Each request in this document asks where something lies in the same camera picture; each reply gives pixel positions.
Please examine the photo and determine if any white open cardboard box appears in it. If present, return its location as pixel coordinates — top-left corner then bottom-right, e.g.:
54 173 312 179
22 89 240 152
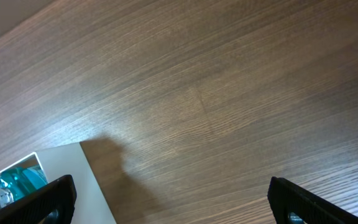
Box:
0 143 115 224

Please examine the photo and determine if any blue Listerine mouthwash bottle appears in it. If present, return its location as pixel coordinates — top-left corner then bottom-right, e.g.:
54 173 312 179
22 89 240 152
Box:
0 166 48 209

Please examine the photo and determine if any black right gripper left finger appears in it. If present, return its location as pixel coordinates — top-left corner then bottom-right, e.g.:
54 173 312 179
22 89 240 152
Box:
0 175 76 224

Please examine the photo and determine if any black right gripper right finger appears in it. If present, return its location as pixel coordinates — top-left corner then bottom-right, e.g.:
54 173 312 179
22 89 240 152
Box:
267 177 358 224

